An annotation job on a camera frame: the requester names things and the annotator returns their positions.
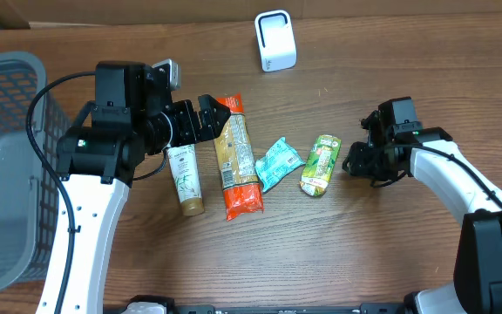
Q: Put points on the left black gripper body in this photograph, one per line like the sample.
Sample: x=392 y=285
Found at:
x=194 y=120

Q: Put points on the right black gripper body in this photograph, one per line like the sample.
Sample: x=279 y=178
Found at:
x=379 y=167

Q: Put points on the white Pantene tube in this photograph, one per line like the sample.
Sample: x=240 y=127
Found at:
x=184 y=169

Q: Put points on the green yellow snack pouch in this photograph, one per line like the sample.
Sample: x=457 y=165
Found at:
x=320 y=164

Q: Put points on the teal snack packet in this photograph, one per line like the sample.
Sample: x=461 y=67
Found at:
x=279 y=161

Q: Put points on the spaghetti pack orange ends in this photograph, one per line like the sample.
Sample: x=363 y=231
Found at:
x=240 y=183

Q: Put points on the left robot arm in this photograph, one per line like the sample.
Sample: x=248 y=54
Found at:
x=132 y=116

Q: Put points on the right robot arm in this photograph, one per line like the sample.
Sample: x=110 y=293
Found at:
x=473 y=200

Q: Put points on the white barcode scanner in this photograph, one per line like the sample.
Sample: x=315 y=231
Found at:
x=276 y=40

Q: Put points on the grey plastic basket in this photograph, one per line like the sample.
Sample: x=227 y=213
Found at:
x=28 y=196

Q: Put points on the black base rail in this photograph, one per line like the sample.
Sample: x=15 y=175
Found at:
x=152 y=304

